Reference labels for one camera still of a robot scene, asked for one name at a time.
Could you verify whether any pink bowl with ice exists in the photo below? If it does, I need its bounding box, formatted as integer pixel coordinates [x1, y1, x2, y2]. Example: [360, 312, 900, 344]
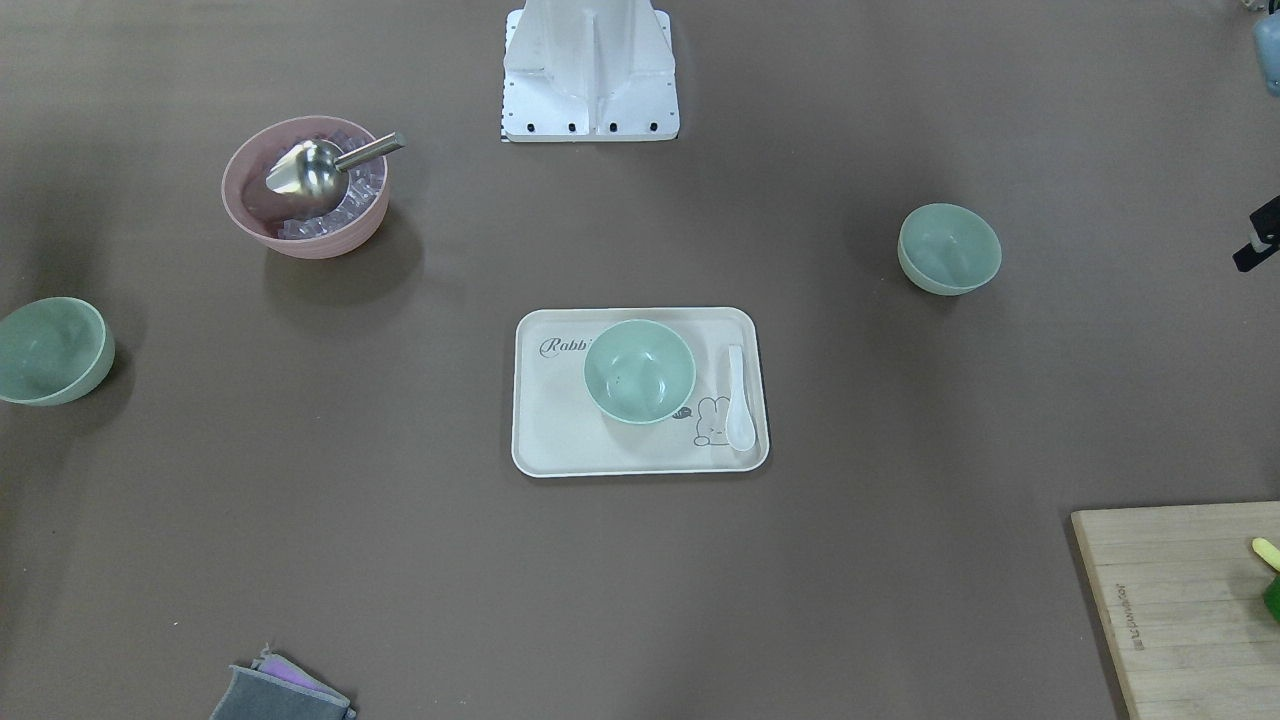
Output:
[221, 115, 406, 259]

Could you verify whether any cream rabbit serving tray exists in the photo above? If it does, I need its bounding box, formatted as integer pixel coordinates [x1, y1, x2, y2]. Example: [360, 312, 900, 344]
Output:
[511, 307, 771, 478]

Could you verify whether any grey folded cloth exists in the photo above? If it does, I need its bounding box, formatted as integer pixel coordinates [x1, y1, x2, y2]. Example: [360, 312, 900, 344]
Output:
[210, 647, 358, 719]

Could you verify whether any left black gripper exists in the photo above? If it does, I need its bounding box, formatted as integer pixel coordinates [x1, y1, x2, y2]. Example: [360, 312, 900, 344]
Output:
[1231, 196, 1280, 273]

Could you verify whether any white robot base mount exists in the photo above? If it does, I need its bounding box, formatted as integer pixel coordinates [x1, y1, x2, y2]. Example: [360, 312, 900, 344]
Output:
[500, 1, 681, 143]

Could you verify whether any yellow plastic knife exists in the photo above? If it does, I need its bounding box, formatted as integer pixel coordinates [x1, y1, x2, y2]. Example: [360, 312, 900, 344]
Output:
[1251, 537, 1280, 573]

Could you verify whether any green lime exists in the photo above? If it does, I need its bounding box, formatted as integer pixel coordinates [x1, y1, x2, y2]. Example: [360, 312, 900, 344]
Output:
[1262, 574, 1280, 623]

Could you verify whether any light green center bowl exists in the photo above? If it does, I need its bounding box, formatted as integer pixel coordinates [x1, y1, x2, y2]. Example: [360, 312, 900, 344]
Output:
[582, 319, 698, 425]

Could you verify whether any white ceramic spoon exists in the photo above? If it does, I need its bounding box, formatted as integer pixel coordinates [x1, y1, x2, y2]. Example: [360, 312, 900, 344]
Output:
[724, 345, 756, 452]

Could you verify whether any steel ice scoop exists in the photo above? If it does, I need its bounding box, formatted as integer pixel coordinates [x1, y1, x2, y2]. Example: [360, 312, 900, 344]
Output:
[262, 132, 407, 220]

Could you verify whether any wooden cutting board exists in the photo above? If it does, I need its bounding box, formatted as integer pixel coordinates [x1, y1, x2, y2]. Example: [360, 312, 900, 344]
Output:
[1071, 501, 1279, 719]

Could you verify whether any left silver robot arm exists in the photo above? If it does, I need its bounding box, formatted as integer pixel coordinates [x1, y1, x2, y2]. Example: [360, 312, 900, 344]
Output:
[1231, 1, 1279, 273]

